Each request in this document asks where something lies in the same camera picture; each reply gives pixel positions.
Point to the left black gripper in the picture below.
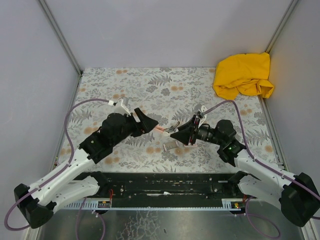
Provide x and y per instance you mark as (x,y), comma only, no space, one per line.
(136,124)

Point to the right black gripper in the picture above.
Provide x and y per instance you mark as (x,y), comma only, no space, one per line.
(194,131)

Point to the metal stapler magazine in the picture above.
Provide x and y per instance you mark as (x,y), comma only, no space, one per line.
(172,128)

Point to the staple box tray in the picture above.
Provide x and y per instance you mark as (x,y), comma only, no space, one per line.
(170,145)

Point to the red staple box sleeve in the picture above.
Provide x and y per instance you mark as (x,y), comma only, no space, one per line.
(191,144)

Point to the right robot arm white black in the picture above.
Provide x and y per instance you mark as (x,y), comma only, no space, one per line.
(296,196)

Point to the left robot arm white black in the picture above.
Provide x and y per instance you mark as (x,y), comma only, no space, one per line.
(39,201)

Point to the floral patterned mat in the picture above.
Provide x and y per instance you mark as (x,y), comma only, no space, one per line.
(167,95)

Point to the yellow cloth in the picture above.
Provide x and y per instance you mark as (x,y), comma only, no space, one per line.
(246,74)

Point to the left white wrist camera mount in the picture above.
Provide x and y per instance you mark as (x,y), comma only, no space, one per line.
(121,107)

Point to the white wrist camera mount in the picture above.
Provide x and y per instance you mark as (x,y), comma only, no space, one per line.
(121,107)
(200,109)

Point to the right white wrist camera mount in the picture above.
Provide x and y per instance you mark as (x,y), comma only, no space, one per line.
(200,109)

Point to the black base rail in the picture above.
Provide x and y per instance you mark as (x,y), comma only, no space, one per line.
(155,191)

